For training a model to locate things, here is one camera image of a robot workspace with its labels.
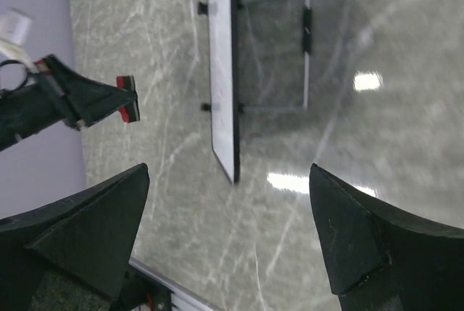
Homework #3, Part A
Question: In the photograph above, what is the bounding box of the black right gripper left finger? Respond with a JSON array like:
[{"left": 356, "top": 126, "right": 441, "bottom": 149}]
[{"left": 1, "top": 163, "right": 149, "bottom": 310}]

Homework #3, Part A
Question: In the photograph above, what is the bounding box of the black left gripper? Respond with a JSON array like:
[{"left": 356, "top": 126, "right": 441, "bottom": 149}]
[{"left": 1, "top": 54, "right": 128, "bottom": 151}]

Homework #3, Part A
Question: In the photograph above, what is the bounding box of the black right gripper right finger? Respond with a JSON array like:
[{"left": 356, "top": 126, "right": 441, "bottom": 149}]
[{"left": 309, "top": 164, "right": 463, "bottom": 310}]

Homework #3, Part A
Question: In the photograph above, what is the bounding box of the red and black whiteboard eraser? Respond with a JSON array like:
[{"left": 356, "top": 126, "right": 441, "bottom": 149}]
[{"left": 117, "top": 75, "right": 141, "bottom": 123}]

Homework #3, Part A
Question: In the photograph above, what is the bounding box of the small black-framed whiteboard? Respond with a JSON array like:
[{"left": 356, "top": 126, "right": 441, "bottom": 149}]
[{"left": 207, "top": 0, "right": 240, "bottom": 184}]

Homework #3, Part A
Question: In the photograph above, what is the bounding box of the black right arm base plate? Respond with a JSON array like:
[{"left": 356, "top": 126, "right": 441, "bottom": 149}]
[{"left": 109, "top": 265, "right": 173, "bottom": 311}]

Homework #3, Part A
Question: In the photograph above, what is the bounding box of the aluminium extrusion rail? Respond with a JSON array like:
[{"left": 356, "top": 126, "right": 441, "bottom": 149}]
[{"left": 129, "top": 257, "right": 221, "bottom": 311}]

